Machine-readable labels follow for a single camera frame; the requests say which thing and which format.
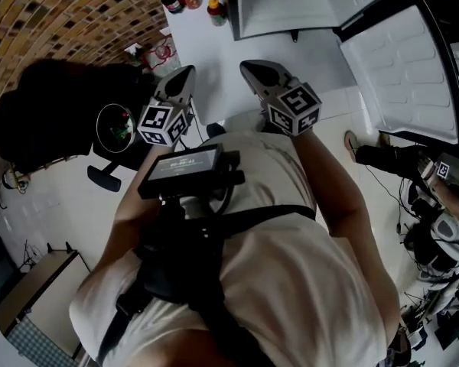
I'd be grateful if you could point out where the person's left forearm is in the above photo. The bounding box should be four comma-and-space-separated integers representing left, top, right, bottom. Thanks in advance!
95, 166, 165, 271

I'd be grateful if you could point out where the checkered cloth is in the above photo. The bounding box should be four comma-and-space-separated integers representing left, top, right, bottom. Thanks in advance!
5, 314, 81, 367

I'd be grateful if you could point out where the pile of black equipment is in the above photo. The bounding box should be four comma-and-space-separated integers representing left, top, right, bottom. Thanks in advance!
396, 183, 459, 353

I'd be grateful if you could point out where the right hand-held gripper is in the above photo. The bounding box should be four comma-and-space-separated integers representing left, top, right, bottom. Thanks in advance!
239, 59, 323, 136

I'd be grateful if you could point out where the person's right forearm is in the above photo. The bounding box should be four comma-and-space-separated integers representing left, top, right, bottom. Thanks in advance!
290, 127, 372, 240

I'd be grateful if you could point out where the black chest-mounted display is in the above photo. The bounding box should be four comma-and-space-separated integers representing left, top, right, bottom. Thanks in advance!
137, 143, 246, 202

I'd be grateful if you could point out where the person's white shirt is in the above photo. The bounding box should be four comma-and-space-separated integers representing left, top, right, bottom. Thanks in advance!
68, 130, 401, 367

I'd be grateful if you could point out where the green bottle with yellow cap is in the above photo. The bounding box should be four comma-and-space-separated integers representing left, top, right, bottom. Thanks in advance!
207, 0, 229, 28

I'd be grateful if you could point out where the black floor cable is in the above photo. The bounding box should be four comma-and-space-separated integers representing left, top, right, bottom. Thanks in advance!
363, 164, 410, 217

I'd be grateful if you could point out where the black office chair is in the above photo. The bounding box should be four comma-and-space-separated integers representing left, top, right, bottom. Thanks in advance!
0, 58, 148, 193

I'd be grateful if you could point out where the black chest harness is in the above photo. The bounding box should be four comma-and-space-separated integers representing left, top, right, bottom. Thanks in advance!
95, 203, 318, 367

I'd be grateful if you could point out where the round bin with metal rim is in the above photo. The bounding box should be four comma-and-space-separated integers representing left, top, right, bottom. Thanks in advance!
96, 102, 137, 154

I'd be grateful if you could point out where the dark bottle with red cap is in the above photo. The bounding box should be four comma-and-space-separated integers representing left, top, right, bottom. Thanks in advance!
160, 0, 185, 15

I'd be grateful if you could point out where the light wooden cabinet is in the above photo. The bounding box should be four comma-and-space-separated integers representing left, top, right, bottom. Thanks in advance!
0, 247, 92, 361

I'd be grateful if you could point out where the clear plastic bag red print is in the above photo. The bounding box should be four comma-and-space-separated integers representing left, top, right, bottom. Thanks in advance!
142, 37, 181, 76

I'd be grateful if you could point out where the another person's forearm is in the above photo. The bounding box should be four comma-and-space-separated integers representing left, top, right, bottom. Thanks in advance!
424, 174, 459, 223

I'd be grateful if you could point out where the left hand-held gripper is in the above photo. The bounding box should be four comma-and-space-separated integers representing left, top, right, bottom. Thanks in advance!
136, 65, 197, 148

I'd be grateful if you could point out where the white fridge with black casing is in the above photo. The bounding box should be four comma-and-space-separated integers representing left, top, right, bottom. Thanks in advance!
223, 0, 459, 164

